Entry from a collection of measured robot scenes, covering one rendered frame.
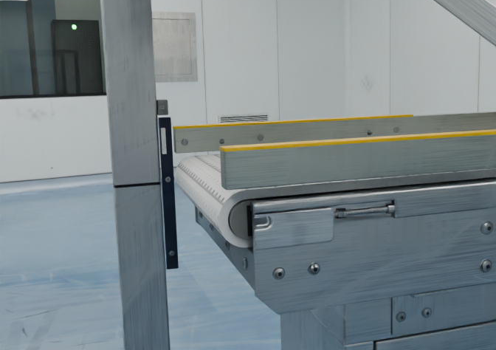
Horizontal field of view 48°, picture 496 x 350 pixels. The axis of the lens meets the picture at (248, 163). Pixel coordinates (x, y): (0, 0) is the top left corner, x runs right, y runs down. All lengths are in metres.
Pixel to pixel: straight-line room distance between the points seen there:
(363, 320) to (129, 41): 0.42
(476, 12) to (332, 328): 0.33
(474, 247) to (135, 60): 0.44
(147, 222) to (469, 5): 0.45
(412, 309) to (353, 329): 0.06
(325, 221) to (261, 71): 5.60
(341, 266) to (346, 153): 0.10
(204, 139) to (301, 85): 5.58
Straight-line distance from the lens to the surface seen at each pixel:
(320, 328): 0.63
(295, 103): 6.24
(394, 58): 5.94
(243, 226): 0.46
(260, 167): 0.45
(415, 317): 0.60
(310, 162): 0.46
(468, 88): 5.19
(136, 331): 0.78
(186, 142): 0.71
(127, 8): 0.72
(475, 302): 0.64
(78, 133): 5.53
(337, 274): 0.50
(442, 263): 0.55
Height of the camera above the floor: 0.90
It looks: 8 degrees down
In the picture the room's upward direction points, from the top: 2 degrees counter-clockwise
